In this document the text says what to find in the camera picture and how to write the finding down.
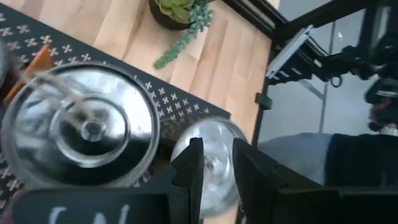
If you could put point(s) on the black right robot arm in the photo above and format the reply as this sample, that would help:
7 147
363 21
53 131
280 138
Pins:
348 62

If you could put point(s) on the black table frame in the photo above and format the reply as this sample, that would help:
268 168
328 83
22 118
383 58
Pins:
264 18

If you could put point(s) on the brown paper tag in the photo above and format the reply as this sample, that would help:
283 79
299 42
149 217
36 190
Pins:
38 63

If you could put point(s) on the person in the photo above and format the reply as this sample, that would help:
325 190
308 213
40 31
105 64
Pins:
357 161

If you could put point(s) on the black cross-patterned table runner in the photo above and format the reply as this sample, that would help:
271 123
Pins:
174 102

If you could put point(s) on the white aluminium frame bar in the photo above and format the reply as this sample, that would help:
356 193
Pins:
289 51

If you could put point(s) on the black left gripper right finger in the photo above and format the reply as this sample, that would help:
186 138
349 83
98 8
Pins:
258 186

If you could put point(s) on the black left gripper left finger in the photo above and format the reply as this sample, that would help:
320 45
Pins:
189 193

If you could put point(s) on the green trailing succulent plant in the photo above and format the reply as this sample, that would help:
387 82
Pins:
178 11

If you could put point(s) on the dark plant pot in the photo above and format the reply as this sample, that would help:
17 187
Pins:
161 20

